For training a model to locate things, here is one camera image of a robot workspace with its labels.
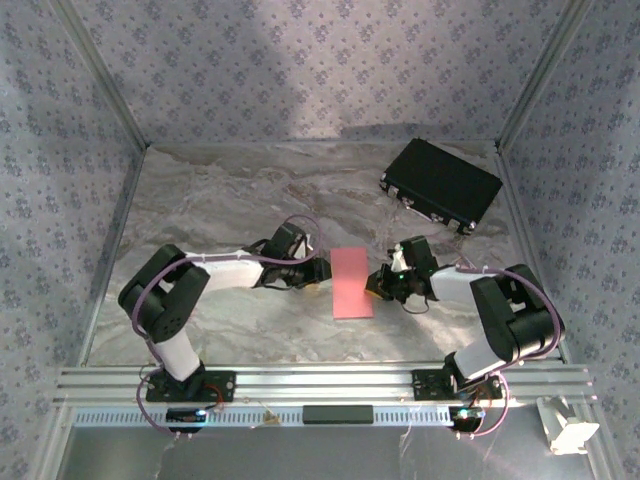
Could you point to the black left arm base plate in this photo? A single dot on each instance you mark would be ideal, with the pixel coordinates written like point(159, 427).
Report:
point(222, 387)

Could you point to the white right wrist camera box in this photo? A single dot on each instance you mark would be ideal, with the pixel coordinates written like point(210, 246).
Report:
point(398, 260)

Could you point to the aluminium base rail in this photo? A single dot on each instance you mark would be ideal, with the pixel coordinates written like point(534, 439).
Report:
point(325, 385)

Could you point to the black rectangular bar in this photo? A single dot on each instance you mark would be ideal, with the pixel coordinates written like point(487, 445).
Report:
point(337, 415)

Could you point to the aluminium frame post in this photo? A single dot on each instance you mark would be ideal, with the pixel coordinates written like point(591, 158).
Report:
point(104, 75)
point(546, 75)

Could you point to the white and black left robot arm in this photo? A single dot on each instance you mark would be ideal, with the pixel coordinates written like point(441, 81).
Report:
point(165, 295)

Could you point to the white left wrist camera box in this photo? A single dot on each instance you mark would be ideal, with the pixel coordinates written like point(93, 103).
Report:
point(309, 245)

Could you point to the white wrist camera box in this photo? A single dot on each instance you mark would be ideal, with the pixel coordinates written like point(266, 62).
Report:
point(398, 260)
point(309, 245)

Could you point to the pink paper sheet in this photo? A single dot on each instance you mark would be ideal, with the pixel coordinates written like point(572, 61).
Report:
point(350, 285)

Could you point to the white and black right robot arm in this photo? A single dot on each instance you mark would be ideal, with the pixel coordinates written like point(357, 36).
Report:
point(515, 320)

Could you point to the aluminium side rail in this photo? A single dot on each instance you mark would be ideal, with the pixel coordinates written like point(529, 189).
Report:
point(114, 250)
point(517, 200)

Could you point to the small circuit board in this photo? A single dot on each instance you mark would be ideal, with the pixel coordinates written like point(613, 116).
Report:
point(465, 416)
point(182, 415)

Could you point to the small tan connector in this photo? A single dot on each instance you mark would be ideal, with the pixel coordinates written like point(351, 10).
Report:
point(271, 419)

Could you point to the white plastic bracket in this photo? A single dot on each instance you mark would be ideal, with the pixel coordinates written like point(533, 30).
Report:
point(570, 432)

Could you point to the black hard case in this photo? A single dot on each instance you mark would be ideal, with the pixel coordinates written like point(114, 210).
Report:
point(440, 180)

